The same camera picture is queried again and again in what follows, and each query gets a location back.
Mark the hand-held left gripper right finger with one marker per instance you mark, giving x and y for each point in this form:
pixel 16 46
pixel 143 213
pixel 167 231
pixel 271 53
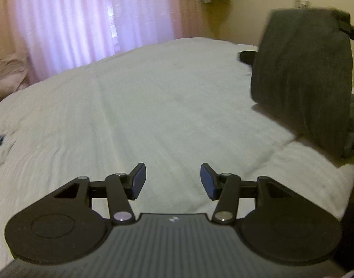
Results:
pixel 207 181

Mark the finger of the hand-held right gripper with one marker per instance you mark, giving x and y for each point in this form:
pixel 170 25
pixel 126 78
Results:
pixel 346 24

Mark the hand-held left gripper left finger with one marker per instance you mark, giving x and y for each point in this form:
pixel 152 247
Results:
pixel 138 181

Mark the dark grey pants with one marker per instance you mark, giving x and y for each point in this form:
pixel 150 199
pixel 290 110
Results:
pixel 304 78

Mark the grey striped bedsheet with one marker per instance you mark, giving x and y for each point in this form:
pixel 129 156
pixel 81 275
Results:
pixel 165 98

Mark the black garment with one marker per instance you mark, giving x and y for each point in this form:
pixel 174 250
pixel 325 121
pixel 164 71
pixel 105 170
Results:
pixel 246 57

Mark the pink drape curtain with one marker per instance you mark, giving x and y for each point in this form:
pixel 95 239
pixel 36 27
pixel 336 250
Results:
pixel 188 5
pixel 6 14

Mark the pink crumpled blanket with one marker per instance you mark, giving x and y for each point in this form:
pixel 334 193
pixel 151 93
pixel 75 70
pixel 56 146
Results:
pixel 9 75

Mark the lilac sheer curtain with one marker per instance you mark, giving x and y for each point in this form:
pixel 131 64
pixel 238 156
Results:
pixel 78 20

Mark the white wall outlet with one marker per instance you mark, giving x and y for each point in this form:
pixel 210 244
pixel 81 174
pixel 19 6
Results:
pixel 301 3

